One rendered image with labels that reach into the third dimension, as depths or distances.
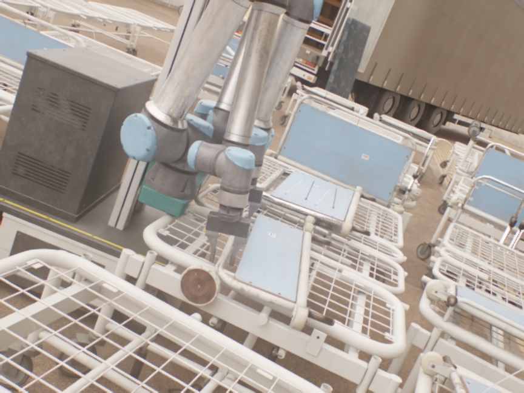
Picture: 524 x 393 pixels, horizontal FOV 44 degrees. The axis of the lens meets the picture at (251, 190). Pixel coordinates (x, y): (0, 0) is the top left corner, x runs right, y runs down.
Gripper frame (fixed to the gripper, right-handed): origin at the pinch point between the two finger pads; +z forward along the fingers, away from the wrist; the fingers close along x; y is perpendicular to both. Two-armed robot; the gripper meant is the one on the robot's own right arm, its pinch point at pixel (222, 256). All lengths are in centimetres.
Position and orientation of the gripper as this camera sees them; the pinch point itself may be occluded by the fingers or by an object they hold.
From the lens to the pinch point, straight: 200.5
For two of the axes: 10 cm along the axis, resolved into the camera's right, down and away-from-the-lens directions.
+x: -9.8, -2.0, 0.6
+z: -1.8, 9.5, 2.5
